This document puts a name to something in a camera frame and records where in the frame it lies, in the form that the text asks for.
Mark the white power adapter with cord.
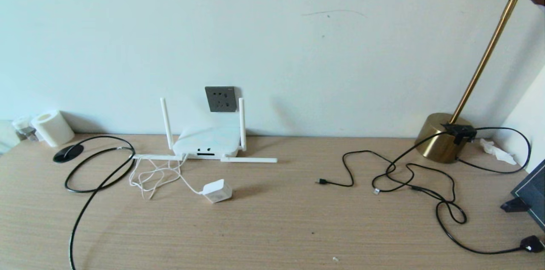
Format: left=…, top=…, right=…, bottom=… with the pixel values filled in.
left=129, top=154, right=233, bottom=204

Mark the white paper roll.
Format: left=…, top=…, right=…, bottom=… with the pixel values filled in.
left=31, top=110, right=75, bottom=147

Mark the brass desk lamp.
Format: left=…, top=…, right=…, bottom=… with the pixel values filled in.
left=415, top=0, right=545, bottom=164

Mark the white router with antennas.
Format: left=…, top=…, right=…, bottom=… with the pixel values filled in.
left=133, top=98, right=278, bottom=164

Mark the black lamp cord with plug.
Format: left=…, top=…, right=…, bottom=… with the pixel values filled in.
left=372, top=123, right=545, bottom=256

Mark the grey wall socket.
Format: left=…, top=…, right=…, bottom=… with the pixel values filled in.
left=205, top=86, right=237, bottom=112

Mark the black round desk grommet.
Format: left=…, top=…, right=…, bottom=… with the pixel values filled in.
left=53, top=144, right=84, bottom=163

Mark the dark teal printed box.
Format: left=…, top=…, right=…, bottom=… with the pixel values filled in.
left=512, top=160, right=545, bottom=232

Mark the black ethernet cable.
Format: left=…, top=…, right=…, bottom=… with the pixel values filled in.
left=65, top=135, right=136, bottom=270

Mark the black USB cable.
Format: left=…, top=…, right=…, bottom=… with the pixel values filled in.
left=316, top=150, right=457, bottom=203

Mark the crumpled white tissue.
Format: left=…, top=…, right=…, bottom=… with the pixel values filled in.
left=480, top=138, right=517, bottom=165

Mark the black clip stand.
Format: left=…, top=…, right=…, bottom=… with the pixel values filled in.
left=501, top=197, right=532, bottom=213

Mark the clear plastic jar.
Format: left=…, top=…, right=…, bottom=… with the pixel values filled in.
left=12, top=116, right=38, bottom=142

